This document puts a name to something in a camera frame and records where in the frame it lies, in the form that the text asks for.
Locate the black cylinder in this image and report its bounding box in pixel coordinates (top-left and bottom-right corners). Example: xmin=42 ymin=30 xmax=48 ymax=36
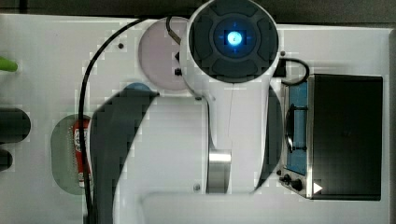
xmin=0 ymin=108 xmax=31 ymax=144
xmin=0 ymin=149 xmax=13 ymax=171

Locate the black toaster oven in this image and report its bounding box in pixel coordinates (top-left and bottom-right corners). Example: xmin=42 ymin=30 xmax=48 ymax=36
xmin=277 ymin=74 xmax=383 ymax=201

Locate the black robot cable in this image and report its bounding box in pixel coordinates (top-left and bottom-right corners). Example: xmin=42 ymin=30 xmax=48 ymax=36
xmin=78 ymin=18 xmax=150 ymax=224

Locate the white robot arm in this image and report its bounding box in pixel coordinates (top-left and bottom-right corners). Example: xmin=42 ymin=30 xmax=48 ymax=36
xmin=90 ymin=0 xmax=280 ymax=224

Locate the blue bowl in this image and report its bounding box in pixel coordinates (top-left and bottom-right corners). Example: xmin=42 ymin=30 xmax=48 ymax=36
xmin=125 ymin=82 xmax=150 ymax=91

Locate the red plush ketchup bottle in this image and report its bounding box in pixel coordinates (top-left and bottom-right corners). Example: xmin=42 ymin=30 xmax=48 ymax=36
xmin=73 ymin=119 xmax=90 ymax=188

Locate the black cylinder lower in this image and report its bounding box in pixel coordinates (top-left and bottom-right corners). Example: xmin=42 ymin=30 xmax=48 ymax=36
xmin=0 ymin=149 xmax=13 ymax=171

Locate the lilac round plate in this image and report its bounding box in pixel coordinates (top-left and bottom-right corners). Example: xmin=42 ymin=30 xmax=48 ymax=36
xmin=138 ymin=18 xmax=187 ymax=91

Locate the black cylinder upper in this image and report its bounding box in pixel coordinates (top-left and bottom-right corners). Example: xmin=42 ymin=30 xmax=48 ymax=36
xmin=0 ymin=108 xmax=31 ymax=144

